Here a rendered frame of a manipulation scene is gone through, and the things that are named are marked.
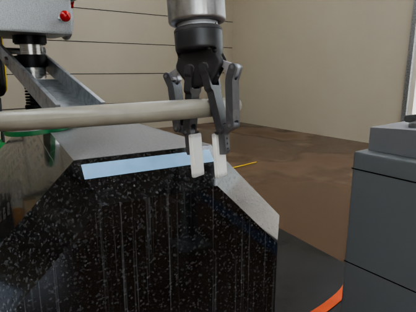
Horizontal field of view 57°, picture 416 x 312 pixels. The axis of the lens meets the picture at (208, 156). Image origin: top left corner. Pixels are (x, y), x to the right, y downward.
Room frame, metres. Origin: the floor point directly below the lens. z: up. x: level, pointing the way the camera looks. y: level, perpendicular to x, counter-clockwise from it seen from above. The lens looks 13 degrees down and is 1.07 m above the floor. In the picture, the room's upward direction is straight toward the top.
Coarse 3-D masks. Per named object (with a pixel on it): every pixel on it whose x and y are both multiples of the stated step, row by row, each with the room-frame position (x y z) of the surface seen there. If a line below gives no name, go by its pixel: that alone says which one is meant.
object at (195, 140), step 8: (192, 136) 0.61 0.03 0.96; (200, 136) 0.63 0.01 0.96; (192, 144) 0.61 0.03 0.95; (200, 144) 0.62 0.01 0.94; (192, 152) 0.60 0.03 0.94; (200, 152) 0.62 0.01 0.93; (192, 160) 0.60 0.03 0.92; (200, 160) 0.62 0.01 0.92; (192, 168) 0.60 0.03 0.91; (200, 168) 0.62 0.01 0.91; (192, 176) 0.60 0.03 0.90
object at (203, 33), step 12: (192, 24) 0.59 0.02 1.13; (204, 24) 0.59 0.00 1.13; (216, 24) 0.61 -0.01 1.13; (180, 36) 0.60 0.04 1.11; (192, 36) 0.59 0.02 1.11; (204, 36) 0.59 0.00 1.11; (216, 36) 0.60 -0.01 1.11; (180, 48) 0.60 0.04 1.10; (192, 48) 0.59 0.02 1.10; (204, 48) 0.59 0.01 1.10; (216, 48) 0.60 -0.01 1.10; (180, 60) 0.63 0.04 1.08; (192, 60) 0.62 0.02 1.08; (204, 60) 0.61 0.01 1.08; (216, 60) 0.59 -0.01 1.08; (180, 72) 0.63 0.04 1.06; (216, 72) 0.60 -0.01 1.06
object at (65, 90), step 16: (0, 48) 1.37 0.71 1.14; (16, 48) 1.44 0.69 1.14; (16, 64) 1.19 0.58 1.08; (48, 64) 1.31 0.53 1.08; (32, 80) 1.05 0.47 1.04; (48, 80) 1.22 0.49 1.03; (64, 80) 1.18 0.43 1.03; (32, 96) 1.06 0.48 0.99; (48, 96) 0.95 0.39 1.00; (64, 96) 1.10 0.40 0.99; (80, 96) 1.08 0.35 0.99; (96, 96) 1.00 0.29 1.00
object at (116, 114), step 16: (0, 112) 0.57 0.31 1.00; (16, 112) 0.55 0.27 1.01; (32, 112) 0.54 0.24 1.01; (48, 112) 0.53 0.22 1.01; (64, 112) 0.52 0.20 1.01; (80, 112) 0.52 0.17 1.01; (96, 112) 0.52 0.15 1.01; (112, 112) 0.53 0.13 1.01; (128, 112) 0.53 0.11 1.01; (144, 112) 0.54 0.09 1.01; (160, 112) 0.55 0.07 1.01; (176, 112) 0.56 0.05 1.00; (192, 112) 0.58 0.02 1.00; (208, 112) 0.60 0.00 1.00; (0, 128) 0.56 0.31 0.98; (16, 128) 0.55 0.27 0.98; (32, 128) 0.54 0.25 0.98; (48, 128) 0.53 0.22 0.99; (64, 128) 0.54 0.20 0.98
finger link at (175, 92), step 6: (168, 72) 0.64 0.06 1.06; (168, 78) 0.64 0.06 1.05; (168, 84) 0.64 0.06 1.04; (174, 84) 0.63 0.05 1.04; (180, 84) 0.65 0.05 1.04; (168, 90) 0.64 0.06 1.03; (174, 90) 0.63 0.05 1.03; (180, 90) 0.65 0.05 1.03; (174, 96) 0.63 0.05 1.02; (180, 96) 0.64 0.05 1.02; (174, 120) 0.63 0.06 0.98; (180, 120) 0.64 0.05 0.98; (174, 126) 0.63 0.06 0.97; (180, 126) 0.63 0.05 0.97
